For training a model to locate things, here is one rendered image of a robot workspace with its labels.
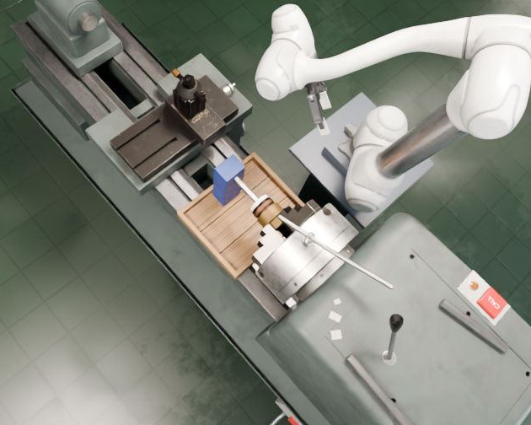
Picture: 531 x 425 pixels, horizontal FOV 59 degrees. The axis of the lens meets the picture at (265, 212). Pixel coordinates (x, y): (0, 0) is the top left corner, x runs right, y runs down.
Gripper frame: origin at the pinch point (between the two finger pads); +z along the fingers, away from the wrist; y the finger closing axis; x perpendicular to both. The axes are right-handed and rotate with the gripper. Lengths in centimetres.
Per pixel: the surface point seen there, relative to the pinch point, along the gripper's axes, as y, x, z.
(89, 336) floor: 43, -136, 63
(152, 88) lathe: -15, -63, -21
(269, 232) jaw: 44.5, -16.2, 1.4
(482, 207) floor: -61, 52, 141
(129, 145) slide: 17, -62, -21
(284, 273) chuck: 60, -10, 1
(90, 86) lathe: -12, -83, -31
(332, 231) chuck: 48.5, 3.8, -0.1
